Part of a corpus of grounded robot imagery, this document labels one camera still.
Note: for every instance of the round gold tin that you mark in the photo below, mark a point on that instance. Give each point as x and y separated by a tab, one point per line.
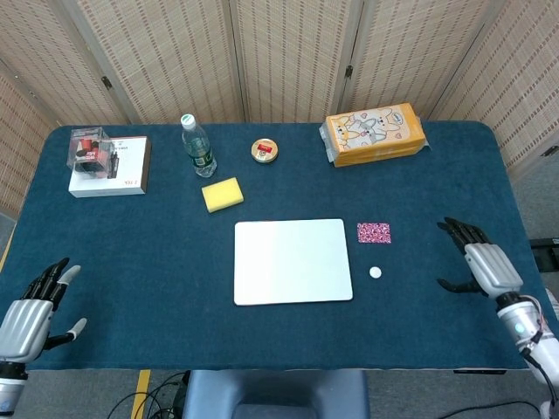
265	151

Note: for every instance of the yellow tissue pack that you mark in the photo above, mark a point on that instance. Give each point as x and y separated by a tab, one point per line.
373	133

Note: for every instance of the blue table cloth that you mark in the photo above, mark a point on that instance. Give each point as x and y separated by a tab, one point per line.
279	205

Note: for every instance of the small white disc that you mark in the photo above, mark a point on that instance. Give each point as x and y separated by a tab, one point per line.
375	272

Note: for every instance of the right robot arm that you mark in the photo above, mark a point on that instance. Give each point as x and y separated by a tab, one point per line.
530	336

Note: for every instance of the black table control panel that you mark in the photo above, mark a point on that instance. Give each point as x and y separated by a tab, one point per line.
478	372

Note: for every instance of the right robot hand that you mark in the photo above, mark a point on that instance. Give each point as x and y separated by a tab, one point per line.
489	266

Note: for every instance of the pink patterned card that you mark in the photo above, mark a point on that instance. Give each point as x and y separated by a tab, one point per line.
373	232

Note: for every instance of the yellow sponge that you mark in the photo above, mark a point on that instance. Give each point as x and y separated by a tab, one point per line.
222	194

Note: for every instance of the white rectangular board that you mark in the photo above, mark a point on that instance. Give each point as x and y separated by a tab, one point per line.
291	262

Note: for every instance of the woven folding screen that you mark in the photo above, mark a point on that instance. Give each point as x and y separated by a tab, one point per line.
279	61

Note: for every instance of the clear plastic box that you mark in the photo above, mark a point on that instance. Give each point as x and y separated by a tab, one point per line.
89	153

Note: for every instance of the white flat box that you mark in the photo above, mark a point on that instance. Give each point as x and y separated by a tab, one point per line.
122	174

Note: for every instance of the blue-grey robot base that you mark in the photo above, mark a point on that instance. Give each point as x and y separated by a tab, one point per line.
275	395

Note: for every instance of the clear plastic water bottle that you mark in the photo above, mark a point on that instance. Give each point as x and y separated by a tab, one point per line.
197	147

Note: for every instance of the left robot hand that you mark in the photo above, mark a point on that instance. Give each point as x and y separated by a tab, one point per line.
24	323

